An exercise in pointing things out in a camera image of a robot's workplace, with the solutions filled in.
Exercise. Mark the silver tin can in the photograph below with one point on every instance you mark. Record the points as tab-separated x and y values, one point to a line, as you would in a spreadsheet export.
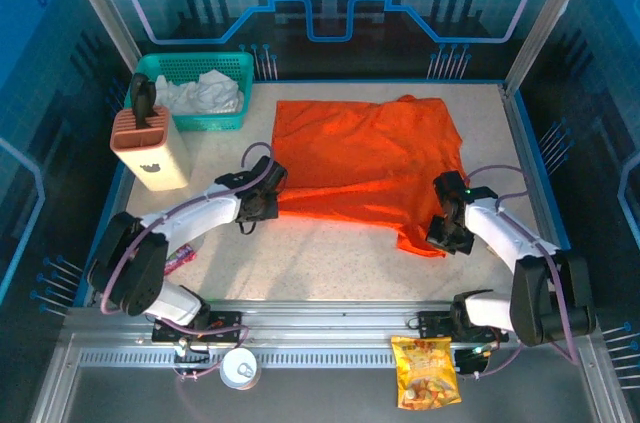
239	368

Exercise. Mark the aluminium frame rail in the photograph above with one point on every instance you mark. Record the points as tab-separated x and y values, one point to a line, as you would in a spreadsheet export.
325	323

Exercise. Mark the purple candy bag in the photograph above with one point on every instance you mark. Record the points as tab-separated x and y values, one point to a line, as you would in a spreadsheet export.
180	258

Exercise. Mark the yellow snack bag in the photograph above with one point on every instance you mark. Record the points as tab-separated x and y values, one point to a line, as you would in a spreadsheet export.
425	373

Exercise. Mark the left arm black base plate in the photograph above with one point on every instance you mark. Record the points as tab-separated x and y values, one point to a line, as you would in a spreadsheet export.
227	318

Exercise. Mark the orange t-shirt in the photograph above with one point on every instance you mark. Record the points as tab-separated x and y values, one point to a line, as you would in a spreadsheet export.
360	153

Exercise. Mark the white t-shirt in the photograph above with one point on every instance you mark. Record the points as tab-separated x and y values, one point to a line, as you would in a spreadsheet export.
200	93

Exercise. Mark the black controller board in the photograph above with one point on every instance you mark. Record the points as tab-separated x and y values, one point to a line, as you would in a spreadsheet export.
467	363

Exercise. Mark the aluminium corner post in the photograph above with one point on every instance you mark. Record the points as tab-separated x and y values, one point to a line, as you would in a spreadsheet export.
100	3
550	13

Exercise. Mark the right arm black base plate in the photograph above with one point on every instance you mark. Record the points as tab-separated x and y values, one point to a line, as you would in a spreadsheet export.
432	325

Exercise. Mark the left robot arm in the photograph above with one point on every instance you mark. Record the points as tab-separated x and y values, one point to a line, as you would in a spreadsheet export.
200	213

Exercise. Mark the beige knife block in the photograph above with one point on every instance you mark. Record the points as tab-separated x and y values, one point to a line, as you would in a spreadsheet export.
155	163

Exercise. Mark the teal plastic basket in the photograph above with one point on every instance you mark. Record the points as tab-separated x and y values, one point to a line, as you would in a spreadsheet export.
210	124

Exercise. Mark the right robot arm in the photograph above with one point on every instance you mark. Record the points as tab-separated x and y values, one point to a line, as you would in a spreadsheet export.
500	233

